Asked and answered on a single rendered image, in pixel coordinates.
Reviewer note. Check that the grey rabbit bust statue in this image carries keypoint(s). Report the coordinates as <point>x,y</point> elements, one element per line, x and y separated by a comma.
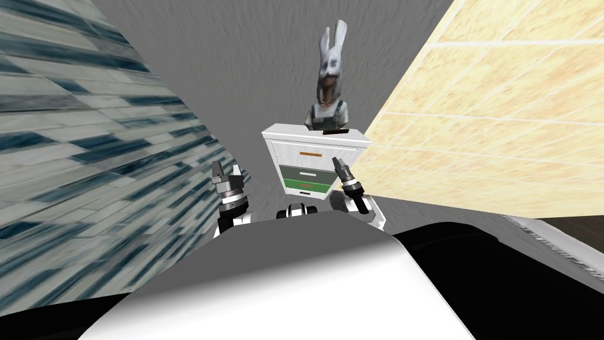
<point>328,75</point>

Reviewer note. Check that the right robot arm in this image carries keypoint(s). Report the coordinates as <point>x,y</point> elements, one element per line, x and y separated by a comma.
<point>358,200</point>

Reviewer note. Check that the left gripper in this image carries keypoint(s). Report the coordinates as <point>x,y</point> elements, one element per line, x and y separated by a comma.
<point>230,184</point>

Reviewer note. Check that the white drawer front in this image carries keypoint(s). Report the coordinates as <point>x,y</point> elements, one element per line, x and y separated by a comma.
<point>288,155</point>

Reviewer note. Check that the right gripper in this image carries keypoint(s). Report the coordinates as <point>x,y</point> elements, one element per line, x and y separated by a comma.
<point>348,177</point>

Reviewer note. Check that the white drawer cabinet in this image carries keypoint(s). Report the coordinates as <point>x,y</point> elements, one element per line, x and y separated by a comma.
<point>316,139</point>

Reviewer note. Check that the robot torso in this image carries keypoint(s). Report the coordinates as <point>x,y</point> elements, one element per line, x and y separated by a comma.
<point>292,283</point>

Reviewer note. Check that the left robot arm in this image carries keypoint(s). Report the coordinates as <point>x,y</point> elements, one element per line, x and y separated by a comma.
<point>232,210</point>

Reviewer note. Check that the green drawer front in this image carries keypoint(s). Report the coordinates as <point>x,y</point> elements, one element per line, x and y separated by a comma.
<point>318,188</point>

